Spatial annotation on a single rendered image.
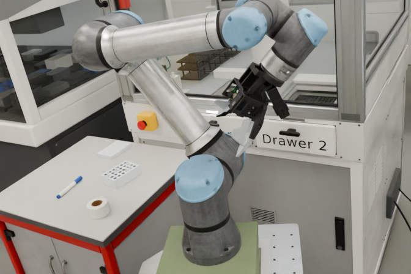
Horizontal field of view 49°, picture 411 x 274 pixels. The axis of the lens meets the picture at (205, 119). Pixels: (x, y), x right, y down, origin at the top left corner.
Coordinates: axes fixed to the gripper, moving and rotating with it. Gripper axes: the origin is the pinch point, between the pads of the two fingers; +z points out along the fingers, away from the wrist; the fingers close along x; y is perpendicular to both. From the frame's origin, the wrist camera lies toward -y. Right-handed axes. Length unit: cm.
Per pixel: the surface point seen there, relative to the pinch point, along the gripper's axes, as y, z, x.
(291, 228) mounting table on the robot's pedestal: -34.2, 17.1, 9.2
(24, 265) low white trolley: 5, 113, -39
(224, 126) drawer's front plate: -35, 23, -43
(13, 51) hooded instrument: 32, 55, -99
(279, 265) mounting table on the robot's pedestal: -24.5, 19.6, 20.8
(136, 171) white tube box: -14, 54, -42
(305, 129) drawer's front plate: -46, 1, -22
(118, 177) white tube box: -7, 56, -39
